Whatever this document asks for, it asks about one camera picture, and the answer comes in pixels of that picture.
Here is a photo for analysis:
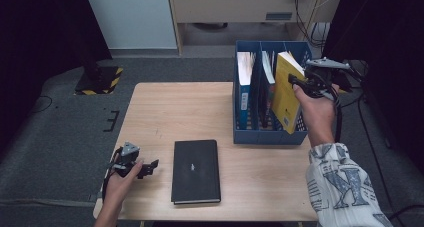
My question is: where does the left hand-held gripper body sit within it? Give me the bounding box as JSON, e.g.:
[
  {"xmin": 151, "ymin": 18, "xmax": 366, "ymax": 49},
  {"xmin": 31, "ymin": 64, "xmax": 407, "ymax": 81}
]
[{"xmin": 111, "ymin": 141, "xmax": 140, "ymax": 178}]

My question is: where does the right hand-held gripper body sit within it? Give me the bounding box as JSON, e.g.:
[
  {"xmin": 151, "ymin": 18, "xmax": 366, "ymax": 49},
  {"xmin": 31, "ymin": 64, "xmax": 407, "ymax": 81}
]
[{"xmin": 303, "ymin": 57, "xmax": 353, "ymax": 99}]

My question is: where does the yellow paperback book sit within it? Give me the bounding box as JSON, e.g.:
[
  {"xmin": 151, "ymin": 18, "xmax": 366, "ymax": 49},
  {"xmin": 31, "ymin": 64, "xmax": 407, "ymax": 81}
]
[{"xmin": 270, "ymin": 51, "xmax": 306, "ymax": 135}]

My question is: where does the illustrated blue paperback book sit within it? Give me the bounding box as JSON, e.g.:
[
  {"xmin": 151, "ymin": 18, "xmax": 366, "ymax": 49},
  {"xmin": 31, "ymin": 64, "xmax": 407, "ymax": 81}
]
[{"xmin": 259, "ymin": 50, "xmax": 276, "ymax": 128}]

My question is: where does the black hardcover book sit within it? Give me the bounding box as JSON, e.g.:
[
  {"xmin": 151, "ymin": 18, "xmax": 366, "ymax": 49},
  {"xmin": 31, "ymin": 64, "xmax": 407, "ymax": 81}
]
[{"xmin": 170, "ymin": 139, "xmax": 222, "ymax": 205}]

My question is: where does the blue plastic file rack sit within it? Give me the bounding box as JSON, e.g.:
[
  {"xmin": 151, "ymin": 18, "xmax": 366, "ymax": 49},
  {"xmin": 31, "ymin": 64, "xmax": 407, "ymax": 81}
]
[{"xmin": 232, "ymin": 40, "xmax": 313, "ymax": 146}]

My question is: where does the person's left hand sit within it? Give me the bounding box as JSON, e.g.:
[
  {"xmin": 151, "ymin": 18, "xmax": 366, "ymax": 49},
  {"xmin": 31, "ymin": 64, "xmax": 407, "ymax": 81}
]
[{"xmin": 105, "ymin": 159, "xmax": 145, "ymax": 201}]

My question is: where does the person's right hand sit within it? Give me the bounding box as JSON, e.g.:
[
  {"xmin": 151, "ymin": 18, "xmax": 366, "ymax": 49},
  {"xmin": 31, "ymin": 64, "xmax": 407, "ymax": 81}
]
[{"xmin": 293, "ymin": 85, "xmax": 340, "ymax": 145}]

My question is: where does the grey cabinet label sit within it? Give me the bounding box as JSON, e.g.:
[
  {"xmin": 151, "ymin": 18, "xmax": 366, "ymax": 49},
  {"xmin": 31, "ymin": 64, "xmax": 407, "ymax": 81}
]
[{"xmin": 265, "ymin": 11, "xmax": 294, "ymax": 21}]

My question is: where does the black stand with striped base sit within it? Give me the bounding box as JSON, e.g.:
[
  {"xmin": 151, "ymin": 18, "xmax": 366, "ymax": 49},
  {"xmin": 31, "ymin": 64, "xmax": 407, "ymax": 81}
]
[{"xmin": 73, "ymin": 36, "xmax": 124, "ymax": 96}]

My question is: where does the black curtain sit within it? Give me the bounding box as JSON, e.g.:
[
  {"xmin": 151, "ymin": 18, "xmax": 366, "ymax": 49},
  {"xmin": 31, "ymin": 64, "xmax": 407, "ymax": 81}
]
[
  {"xmin": 0, "ymin": 0, "xmax": 113, "ymax": 155},
  {"xmin": 321, "ymin": 0, "xmax": 424, "ymax": 175}
]

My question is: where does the beige wooden cabinet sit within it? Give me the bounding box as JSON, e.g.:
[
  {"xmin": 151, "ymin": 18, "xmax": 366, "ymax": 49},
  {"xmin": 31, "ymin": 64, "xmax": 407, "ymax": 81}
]
[{"xmin": 166, "ymin": 0, "xmax": 344, "ymax": 55}]

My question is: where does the white panel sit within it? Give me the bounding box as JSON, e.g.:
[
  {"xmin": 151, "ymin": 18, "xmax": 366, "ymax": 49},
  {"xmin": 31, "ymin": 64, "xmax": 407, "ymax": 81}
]
[{"xmin": 82, "ymin": 0, "xmax": 178, "ymax": 50}]

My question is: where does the left hand-held gripper cable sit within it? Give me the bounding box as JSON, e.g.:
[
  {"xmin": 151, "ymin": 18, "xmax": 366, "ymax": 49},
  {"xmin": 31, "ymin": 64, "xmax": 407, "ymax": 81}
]
[{"xmin": 101, "ymin": 150, "xmax": 117, "ymax": 205}]

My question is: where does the hand-held gripper cable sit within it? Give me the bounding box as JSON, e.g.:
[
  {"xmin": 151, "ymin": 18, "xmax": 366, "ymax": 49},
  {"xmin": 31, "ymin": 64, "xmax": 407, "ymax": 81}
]
[
  {"xmin": 331, "ymin": 93, "xmax": 344, "ymax": 144},
  {"xmin": 101, "ymin": 150, "xmax": 117, "ymax": 205}
]

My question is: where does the bundle of black cables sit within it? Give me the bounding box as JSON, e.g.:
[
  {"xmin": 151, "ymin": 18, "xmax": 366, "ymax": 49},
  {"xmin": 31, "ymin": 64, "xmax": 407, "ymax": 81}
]
[{"xmin": 293, "ymin": 0, "xmax": 331, "ymax": 50}]

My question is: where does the right hand-held gripper cable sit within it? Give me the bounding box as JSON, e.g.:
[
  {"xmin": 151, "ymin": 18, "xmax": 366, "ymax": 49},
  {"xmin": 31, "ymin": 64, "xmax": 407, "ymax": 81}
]
[{"xmin": 331, "ymin": 93, "xmax": 344, "ymax": 144}]

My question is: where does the thin black floor cable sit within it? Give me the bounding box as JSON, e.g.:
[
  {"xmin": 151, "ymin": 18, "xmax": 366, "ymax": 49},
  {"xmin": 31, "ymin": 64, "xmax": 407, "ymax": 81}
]
[{"xmin": 31, "ymin": 95, "xmax": 54, "ymax": 114}]

